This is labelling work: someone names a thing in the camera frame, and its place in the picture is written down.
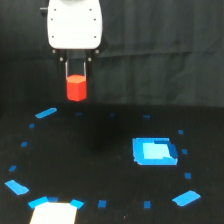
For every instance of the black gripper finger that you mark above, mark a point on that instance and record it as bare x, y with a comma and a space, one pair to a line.
85, 69
66, 69

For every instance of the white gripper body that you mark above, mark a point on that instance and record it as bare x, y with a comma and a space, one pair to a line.
73, 25

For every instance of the red hexagonal block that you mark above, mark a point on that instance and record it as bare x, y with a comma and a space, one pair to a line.
76, 88

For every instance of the large blue tape strip back-left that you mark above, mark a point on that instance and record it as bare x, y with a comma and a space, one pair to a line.
46, 113

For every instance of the black curtain backdrop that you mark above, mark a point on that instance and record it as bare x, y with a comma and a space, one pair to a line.
160, 52

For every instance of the blue taped square target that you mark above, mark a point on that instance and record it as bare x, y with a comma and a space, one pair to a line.
154, 152

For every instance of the large blue tape strip front-left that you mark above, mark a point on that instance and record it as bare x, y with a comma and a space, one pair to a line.
17, 188

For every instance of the blue tape strip right of paper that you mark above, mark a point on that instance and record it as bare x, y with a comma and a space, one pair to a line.
76, 203

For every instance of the blue tape strip of paper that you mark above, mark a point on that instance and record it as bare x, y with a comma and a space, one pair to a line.
36, 202
76, 203

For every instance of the blue tape strip left of paper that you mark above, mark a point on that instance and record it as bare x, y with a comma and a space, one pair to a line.
36, 202

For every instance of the white paper sheet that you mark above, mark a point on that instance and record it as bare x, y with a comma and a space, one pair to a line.
54, 213

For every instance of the large blue tape strip front-right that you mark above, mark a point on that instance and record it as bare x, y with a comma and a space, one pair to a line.
186, 198

